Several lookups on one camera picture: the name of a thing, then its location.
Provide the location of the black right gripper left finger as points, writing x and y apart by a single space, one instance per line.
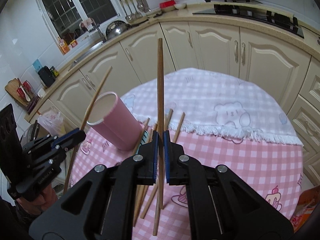
101 204

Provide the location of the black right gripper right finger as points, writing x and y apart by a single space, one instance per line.
220 204

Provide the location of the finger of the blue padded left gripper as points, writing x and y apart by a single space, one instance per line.
69 140

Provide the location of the light wooden chopstick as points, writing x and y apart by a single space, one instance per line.
83 124

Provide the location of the pink cylindrical utensil holder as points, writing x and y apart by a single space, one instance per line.
112 120

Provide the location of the dark brown wooden chopstick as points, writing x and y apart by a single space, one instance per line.
160 108

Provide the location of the dark kitchen window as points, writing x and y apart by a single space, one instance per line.
66 15

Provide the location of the cream lower kitchen cabinets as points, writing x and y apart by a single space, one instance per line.
282 64

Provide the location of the person's left hand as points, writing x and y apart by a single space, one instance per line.
45 200

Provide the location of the white plastic bag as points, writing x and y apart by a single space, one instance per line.
53 122

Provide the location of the white mug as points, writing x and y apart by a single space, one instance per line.
42 93

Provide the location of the pink checkered tablecloth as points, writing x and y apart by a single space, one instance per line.
175 224

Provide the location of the black electric kettle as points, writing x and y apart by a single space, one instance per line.
46 76

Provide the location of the red utensil holder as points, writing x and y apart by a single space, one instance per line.
28 96

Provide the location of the wooden cutting board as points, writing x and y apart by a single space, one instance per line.
11 88

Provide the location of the orange patterned bag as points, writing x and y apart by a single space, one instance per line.
307 202

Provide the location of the orange bottle on windowsill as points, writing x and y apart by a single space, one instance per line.
63 45

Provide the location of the stainless steel sink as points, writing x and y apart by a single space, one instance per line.
87 51

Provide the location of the chrome faucet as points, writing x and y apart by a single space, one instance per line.
97 28

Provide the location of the white bear fringed cloth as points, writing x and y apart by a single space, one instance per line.
211 103

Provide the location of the steel wok in sink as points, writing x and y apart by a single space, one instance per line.
116 28

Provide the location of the hanging utensil rack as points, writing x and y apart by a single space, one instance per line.
135 10

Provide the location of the red container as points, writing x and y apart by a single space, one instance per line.
167 4

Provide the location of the white bowl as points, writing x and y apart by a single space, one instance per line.
180 6

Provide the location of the black gas stove top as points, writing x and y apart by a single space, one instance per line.
288 23

